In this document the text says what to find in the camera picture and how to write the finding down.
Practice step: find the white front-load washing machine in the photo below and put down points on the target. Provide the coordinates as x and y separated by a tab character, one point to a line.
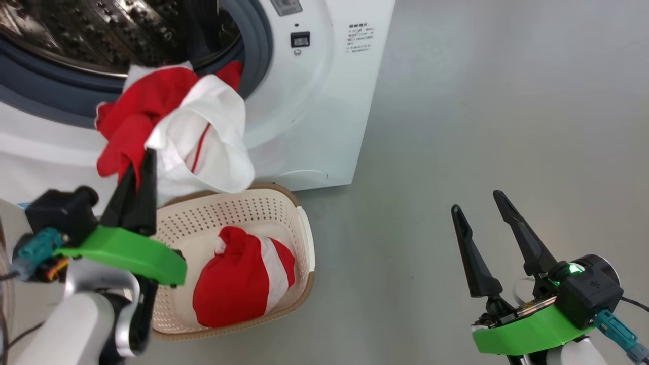
314	126

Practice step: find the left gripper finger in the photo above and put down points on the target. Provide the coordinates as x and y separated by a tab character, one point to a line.
146	203
120	208

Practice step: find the round drain filter cover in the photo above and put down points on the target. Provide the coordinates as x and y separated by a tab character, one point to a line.
304	178

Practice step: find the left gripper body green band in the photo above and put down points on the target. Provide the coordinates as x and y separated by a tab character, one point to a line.
132	253

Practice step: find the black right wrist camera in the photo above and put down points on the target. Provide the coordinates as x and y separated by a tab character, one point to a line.
590	289

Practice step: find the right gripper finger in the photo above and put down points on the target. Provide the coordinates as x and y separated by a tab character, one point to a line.
476	268
532	248

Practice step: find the cream perforated laundry basket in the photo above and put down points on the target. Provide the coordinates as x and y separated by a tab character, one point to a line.
284	218

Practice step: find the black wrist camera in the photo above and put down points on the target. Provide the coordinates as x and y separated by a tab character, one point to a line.
590	289
61	213

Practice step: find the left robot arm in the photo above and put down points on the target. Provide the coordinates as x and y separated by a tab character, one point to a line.
71	324

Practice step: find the red and white garment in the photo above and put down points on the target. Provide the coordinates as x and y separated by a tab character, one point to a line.
203	132

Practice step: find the mostly red garment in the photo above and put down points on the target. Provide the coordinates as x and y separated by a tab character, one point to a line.
233	284

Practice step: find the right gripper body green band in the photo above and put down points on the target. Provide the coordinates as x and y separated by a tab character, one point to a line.
527	332

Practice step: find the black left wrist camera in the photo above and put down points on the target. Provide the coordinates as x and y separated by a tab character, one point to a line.
61	213

